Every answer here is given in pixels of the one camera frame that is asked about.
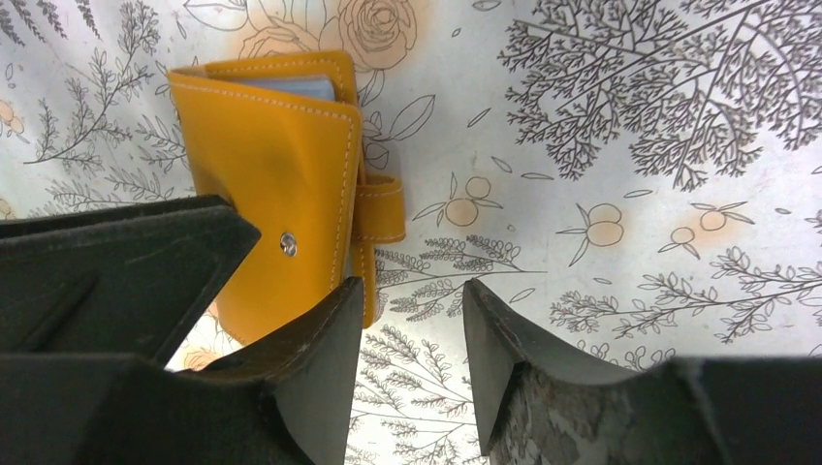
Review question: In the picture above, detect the orange leather card holder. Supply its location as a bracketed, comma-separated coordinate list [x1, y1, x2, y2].
[168, 50, 406, 345]

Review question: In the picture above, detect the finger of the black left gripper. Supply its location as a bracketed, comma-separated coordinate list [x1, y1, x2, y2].
[1, 206, 260, 363]
[1, 195, 231, 239]

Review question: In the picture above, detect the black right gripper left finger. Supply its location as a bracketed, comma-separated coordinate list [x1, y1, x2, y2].
[182, 277, 364, 464]

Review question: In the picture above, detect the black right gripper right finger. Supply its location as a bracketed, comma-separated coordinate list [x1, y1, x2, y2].
[462, 279, 636, 464]

